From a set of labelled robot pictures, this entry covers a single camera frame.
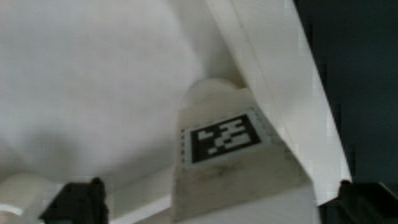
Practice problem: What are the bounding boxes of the white L-shaped obstacle fence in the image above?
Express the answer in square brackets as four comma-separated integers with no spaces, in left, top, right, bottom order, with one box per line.
[207,0,352,203]

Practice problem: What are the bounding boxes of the white square table top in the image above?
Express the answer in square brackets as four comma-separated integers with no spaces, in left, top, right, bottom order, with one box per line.
[0,0,286,224]

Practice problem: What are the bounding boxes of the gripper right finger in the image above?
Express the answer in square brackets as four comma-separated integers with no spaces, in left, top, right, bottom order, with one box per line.
[318,180,398,224]

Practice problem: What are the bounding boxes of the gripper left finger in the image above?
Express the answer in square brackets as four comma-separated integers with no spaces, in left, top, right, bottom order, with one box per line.
[39,178,109,224]

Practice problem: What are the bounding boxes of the white table leg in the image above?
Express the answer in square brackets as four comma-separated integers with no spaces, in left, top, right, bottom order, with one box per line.
[171,78,322,224]

